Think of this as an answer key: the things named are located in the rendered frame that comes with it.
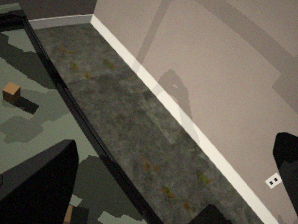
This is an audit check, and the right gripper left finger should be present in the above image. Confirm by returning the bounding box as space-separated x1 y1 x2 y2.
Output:
0 139 79 224

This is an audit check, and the tan wooden cube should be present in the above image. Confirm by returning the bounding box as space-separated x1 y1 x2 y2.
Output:
63 205 72 224
3 82 20 104

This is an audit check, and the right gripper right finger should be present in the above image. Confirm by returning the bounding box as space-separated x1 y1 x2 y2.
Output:
273 132 298 217

